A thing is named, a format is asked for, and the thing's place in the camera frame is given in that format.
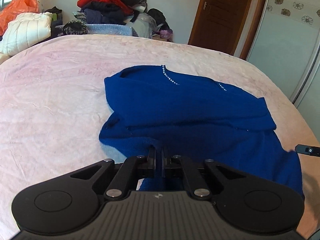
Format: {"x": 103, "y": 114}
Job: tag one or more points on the purple bag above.
{"x": 166, "y": 33}

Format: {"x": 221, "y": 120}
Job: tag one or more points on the dark mottled fuzzy cloth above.
{"x": 75, "y": 28}

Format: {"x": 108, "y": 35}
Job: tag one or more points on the orange plastic bag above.
{"x": 17, "y": 10}

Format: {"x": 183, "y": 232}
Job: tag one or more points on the grey plastic bag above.
{"x": 143, "y": 26}

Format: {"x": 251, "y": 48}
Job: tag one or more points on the pink plush blanket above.
{"x": 55, "y": 85}

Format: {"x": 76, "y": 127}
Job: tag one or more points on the black bag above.
{"x": 157, "y": 16}

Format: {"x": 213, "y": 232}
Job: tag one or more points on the blue beaded sweater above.
{"x": 190, "y": 105}

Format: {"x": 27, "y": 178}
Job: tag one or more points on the white puffer jacket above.
{"x": 27, "y": 30}

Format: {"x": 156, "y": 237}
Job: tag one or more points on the dark navy jacket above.
{"x": 105, "y": 15}

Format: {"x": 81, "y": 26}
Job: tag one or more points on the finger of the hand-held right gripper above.
{"x": 308, "y": 150}

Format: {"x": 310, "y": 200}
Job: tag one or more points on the black white checked cloth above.
{"x": 79, "y": 15}

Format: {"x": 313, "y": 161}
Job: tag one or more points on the white wardrobe sliding door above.
{"x": 282, "y": 50}

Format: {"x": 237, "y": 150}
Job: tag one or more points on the brown wooden door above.
{"x": 220, "y": 17}

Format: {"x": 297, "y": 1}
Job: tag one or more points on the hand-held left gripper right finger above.
{"x": 165, "y": 160}

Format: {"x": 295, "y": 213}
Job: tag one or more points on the light blue knit blanket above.
{"x": 110, "y": 30}

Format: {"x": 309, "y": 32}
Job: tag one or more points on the green and black item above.
{"x": 55, "y": 13}

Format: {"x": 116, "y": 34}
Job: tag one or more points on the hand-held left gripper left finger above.
{"x": 153, "y": 160}

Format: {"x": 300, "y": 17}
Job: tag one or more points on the black garment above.
{"x": 133, "y": 1}

